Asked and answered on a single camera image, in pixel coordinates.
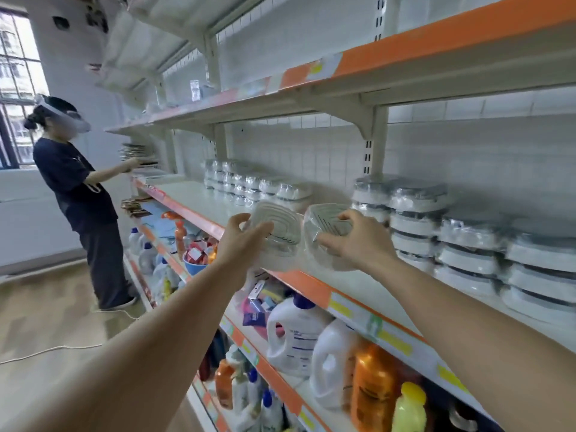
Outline orange metal store shelving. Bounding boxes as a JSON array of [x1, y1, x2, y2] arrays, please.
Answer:
[[94, 0, 576, 432]]

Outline person's left forearm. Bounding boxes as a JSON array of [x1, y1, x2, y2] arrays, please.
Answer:
[[9, 269, 237, 432]]

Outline stacks of grey-lid soap dishes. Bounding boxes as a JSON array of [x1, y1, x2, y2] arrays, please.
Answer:
[[349, 173, 576, 328]]

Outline stack of brown paper bags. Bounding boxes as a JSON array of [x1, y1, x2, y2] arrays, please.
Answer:
[[122, 199, 154, 220]]

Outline person's right hand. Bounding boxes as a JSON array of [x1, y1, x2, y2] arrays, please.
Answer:
[[317, 208, 399, 277]]

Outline wide orange plastic bottle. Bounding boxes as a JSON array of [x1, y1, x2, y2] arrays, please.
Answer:
[[349, 343, 403, 432]]

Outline person's right forearm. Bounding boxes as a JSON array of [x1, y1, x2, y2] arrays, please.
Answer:
[[374, 258, 576, 432]]

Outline pink tub of blue packets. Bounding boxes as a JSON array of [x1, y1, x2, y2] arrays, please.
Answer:
[[239, 276, 291, 342]]

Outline yellow shelf price label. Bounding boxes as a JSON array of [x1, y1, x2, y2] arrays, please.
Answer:
[[371, 321, 422, 364], [326, 292, 359, 326], [432, 361, 478, 401]]

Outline person's left hand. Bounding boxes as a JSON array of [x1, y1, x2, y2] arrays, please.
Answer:
[[209, 211, 277, 292]]

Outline blue tub of red packets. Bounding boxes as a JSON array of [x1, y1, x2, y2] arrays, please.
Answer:
[[182, 242, 219, 277]]

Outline yellow plastic bottle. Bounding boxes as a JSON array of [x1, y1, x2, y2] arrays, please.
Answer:
[[391, 380, 430, 432]]

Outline white label green arrow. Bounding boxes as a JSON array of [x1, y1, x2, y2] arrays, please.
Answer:
[[238, 73, 286, 97], [304, 55, 345, 83]]

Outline white jug blue cap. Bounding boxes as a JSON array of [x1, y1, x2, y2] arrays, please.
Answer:
[[266, 292, 336, 380], [310, 317, 363, 412]]

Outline large black framed window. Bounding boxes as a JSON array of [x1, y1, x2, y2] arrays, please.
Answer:
[[0, 8, 52, 173]]

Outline thin white floor cable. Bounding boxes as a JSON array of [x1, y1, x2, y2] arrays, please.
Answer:
[[0, 308, 145, 367]]

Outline stacks of clear-lid soap dishes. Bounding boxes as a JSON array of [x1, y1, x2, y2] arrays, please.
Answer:
[[202, 157, 314, 211]]

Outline stack of flat cartons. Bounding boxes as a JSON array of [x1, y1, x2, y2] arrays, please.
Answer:
[[119, 143, 160, 164]]

